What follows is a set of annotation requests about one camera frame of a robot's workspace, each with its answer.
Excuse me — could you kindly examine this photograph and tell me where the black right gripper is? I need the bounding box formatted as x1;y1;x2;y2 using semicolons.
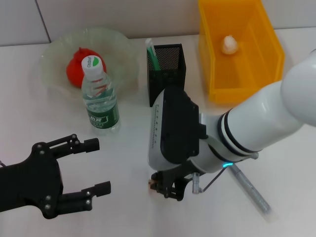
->
60;161;200;213

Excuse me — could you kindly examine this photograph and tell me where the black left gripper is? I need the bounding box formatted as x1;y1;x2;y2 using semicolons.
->
0;134;100;220

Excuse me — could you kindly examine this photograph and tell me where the clear green-label water bottle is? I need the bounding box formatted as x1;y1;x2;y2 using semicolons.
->
80;56;121;132

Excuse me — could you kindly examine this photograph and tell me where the red tomato-shaped toy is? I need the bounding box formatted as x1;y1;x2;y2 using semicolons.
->
66;46;107;89

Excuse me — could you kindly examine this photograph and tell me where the grey marker pen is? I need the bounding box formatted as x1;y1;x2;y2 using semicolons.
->
228;163;272;215

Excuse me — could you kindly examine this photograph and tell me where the green utility knife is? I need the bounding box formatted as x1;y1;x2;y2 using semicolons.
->
145;38;161;72

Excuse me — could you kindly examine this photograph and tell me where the white paper ball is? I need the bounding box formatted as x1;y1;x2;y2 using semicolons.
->
220;35;239;54

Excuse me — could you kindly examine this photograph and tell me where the green glass fruit plate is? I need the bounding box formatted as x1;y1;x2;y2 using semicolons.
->
39;27;138;99

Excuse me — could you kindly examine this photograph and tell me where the black mesh pen holder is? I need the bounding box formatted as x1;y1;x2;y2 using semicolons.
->
146;43;186;108

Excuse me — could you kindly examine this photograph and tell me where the yellow plastic bin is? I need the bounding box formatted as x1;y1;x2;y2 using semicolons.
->
197;0;286;103

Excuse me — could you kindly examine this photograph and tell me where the right gripper plug with cable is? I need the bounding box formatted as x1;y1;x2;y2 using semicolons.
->
192;169;226;195

